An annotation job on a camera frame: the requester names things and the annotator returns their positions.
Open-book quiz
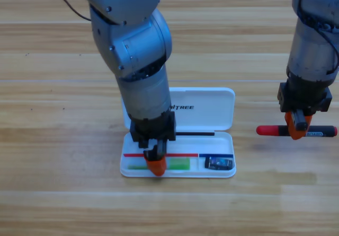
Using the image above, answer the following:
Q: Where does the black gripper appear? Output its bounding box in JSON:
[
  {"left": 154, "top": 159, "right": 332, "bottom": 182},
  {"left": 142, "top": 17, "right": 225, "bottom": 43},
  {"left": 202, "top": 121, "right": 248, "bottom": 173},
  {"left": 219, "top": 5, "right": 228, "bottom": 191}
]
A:
[
  {"left": 129, "top": 111, "right": 177, "bottom": 177},
  {"left": 277, "top": 73, "right": 333, "bottom": 141}
]

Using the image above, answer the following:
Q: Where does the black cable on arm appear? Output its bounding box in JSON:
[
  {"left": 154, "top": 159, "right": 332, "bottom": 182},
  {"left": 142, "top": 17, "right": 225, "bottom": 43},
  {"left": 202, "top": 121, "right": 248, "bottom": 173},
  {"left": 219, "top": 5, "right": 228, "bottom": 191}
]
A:
[{"left": 296, "top": 0, "right": 339, "bottom": 74}]

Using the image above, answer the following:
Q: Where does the small black eraser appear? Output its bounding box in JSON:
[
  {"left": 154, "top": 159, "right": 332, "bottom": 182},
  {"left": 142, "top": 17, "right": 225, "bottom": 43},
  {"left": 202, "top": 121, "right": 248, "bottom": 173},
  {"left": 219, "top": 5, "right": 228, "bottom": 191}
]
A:
[{"left": 204, "top": 156, "right": 234, "bottom": 171}]

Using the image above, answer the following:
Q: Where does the thin brown cable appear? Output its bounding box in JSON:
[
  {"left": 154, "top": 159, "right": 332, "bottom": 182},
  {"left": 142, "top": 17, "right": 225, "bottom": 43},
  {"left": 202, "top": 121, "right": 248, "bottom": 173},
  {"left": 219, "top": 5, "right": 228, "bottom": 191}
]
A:
[{"left": 54, "top": 0, "right": 92, "bottom": 22}]

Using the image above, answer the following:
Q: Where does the red black whiteboard marker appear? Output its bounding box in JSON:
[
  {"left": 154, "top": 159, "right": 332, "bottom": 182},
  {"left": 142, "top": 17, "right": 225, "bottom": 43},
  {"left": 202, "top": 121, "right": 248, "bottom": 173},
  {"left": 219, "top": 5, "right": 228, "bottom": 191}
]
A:
[{"left": 256, "top": 125, "right": 338, "bottom": 138}]

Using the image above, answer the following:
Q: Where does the white Unitree pencil case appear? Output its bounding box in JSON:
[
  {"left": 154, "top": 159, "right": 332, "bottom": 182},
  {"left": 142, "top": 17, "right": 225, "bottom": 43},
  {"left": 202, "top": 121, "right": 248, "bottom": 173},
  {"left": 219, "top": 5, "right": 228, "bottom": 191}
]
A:
[{"left": 119, "top": 87, "right": 237, "bottom": 179}]

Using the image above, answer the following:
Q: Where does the green and white highlighter pen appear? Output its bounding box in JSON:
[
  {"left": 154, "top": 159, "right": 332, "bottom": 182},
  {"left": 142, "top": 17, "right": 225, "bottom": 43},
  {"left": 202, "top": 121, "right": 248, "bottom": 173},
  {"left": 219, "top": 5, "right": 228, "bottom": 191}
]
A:
[{"left": 128, "top": 156, "right": 191, "bottom": 171}]

